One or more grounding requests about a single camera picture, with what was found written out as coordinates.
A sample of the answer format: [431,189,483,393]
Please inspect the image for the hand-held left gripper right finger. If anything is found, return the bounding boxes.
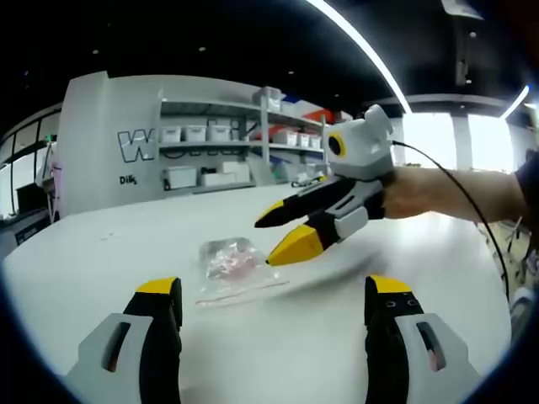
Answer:
[362,274,482,404]

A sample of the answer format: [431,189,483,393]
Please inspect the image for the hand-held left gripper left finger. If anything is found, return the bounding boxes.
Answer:
[67,276,184,404]

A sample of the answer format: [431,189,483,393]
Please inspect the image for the clear resealable bag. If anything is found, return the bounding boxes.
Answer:
[194,237,291,307]

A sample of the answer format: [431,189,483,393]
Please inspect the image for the person's right hand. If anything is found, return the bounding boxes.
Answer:
[383,167,424,220]

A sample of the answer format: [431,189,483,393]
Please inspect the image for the small yellow black device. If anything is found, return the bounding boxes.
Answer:
[291,175,329,189]

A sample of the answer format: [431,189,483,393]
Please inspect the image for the long ceiling light strip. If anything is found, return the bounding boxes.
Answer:
[305,0,413,114]

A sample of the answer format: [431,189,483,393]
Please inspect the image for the grey metal shelf unit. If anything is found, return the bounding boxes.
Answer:
[157,86,338,194]

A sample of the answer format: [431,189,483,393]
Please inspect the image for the row of white storage bins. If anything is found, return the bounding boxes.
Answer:
[159,86,325,189]

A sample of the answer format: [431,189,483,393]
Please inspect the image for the short ceiling light strip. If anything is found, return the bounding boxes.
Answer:
[503,86,531,121]

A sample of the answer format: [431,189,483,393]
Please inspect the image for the person's dark shirt sleeve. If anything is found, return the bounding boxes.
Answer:
[514,146,539,222]

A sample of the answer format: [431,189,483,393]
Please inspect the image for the ceiling air conditioner unit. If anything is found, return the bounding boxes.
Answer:
[440,0,485,20]

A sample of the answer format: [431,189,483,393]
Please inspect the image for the dark monitor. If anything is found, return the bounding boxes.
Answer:
[15,183,39,215]

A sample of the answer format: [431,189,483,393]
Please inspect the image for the white box with markings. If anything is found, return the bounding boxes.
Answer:
[58,70,270,218]

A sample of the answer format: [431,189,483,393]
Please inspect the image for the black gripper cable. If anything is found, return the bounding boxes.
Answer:
[390,140,511,304]

